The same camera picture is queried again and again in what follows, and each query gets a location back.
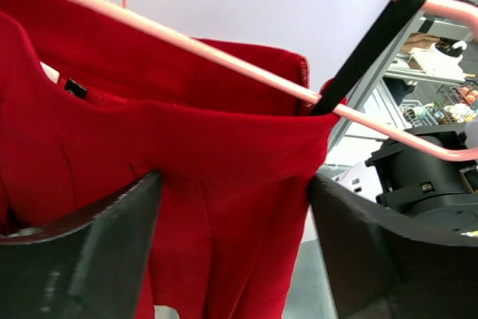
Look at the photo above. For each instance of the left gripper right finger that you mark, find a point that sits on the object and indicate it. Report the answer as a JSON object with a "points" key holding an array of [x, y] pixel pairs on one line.
{"points": [[382, 264]]}

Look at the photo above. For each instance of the plain red skirt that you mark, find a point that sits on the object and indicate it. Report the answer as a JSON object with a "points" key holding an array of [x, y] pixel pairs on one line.
{"points": [[88, 105]]}

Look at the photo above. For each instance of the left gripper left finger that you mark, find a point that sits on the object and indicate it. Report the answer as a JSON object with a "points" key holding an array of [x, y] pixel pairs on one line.
{"points": [[87, 264]]}

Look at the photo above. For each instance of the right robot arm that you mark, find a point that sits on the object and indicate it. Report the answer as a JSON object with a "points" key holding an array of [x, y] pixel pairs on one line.
{"points": [[438, 193]]}

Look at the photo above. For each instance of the pink hanger of red skirt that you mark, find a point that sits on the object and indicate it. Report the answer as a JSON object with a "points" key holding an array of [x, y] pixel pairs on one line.
{"points": [[455, 9]]}

